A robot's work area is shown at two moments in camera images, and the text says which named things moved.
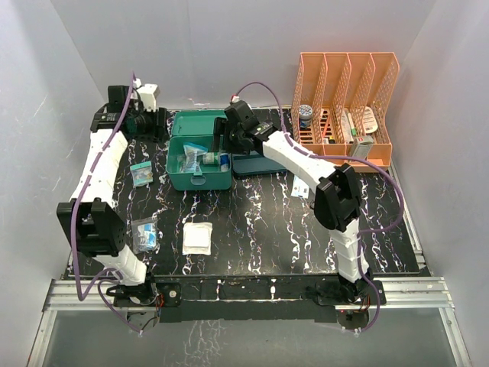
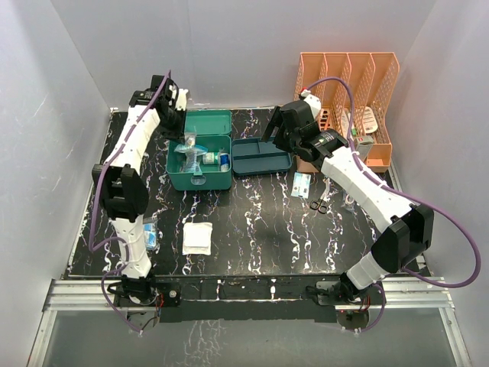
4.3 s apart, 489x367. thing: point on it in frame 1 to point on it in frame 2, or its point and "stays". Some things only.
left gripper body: (149, 125) to (172, 126)
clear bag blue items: (144, 235) stays
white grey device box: (361, 147) stays
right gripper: (219, 131) to (276, 121)
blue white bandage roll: (225, 162) stays
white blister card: (370, 122) stays
